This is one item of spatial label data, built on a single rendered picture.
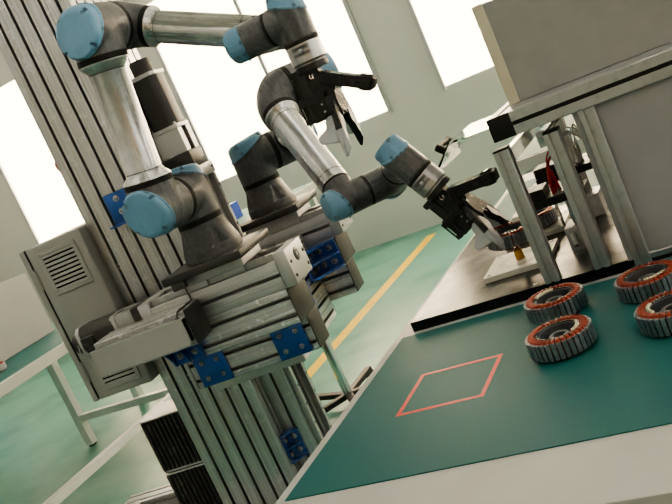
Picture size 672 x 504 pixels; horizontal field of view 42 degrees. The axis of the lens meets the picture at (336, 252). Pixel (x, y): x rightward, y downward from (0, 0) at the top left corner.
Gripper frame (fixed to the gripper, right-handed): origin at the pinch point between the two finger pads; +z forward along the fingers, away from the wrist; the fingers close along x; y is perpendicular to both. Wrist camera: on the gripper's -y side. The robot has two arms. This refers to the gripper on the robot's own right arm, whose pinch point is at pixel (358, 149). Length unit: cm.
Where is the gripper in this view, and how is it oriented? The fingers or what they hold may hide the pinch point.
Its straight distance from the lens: 183.5
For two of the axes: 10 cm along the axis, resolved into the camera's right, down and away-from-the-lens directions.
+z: 4.0, 9.0, 1.6
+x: -2.3, 2.7, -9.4
